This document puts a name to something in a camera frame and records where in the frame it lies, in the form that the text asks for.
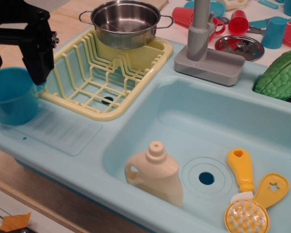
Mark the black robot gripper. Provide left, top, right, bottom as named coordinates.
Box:
left=0, top=0, right=59, bottom=85

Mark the blue plastic cup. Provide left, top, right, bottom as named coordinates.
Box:
left=0, top=67, right=46, bottom=125

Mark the stainless steel pot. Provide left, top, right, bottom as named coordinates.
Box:
left=79, top=0, right=174, bottom=50

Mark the red plastic cup lying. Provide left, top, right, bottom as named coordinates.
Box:
left=172, top=7, right=194, bottom=28

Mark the steel pot lid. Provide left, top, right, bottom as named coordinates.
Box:
left=215, top=35, right=264, bottom=62

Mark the yellow plastic dish rack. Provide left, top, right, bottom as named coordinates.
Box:
left=39, top=28, right=173, bottom=121

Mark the orange tape piece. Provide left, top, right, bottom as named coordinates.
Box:
left=0, top=212, right=31, bottom=232

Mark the cream toy detergent bottle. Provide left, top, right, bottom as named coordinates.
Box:
left=124, top=141, right=184, bottom=207

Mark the grey toy faucet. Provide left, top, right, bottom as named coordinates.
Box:
left=174, top=0, right=245, bottom=86

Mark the light blue toy sink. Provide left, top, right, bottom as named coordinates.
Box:
left=0, top=42, right=291, bottom=233

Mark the teal plastic plate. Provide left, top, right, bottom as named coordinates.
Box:
left=184, top=0, right=226, bottom=17

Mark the cream plastic toy piece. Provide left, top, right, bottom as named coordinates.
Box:
left=223, top=0, right=248, bottom=10

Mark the red plastic tumbler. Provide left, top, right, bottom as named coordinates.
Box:
left=228, top=10, right=249, bottom=35

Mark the yellow dish brush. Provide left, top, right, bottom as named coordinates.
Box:
left=226, top=148, right=255, bottom=203

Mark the blue plastic tumbler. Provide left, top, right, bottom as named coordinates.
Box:
left=261, top=17, right=288, bottom=49

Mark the green toy vegetable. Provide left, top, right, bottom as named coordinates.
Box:
left=253, top=50, right=291, bottom=100

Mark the yellow round scrub brush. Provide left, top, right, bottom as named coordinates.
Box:
left=225, top=173, right=290, bottom=233

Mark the red cup with handle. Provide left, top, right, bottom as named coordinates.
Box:
left=209, top=17, right=226, bottom=41

